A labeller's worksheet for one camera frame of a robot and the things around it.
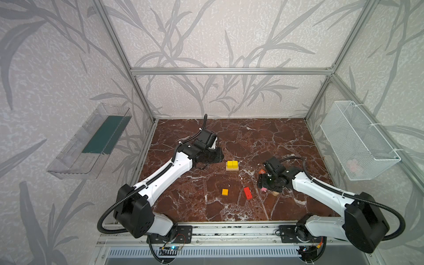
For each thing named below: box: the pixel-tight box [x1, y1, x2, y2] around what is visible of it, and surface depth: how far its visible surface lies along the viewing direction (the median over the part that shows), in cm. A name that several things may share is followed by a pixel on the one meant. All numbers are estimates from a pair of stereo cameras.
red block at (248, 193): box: [244, 186, 253, 200], surface depth 88 cm
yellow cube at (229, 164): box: [226, 160, 233, 169], surface depth 96 cm
